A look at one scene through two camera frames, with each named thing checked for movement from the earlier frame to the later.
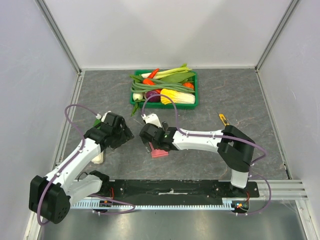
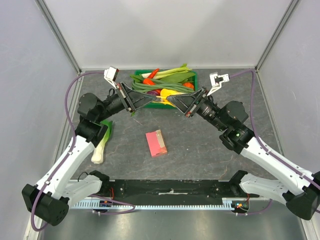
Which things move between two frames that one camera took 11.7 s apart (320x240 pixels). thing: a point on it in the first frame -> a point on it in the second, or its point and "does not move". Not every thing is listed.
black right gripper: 147,135 -> 195,102
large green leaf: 177,77 does not move
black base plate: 175,192 does not move
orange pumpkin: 188,85 does not move
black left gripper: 126,135 -> 124,90
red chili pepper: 153,73 does not move
